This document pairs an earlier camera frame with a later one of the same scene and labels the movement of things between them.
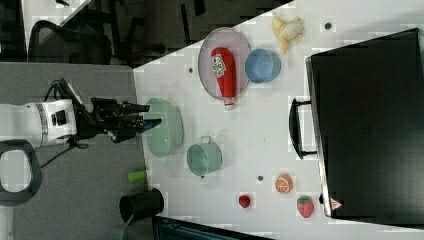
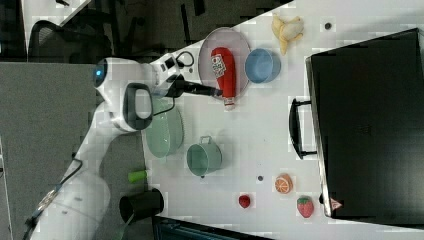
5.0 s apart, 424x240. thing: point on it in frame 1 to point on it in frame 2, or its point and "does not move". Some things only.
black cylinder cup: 141,205 does not move
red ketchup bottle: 225,71 does not move
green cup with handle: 204,158 does not move
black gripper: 120,119 to 179,86
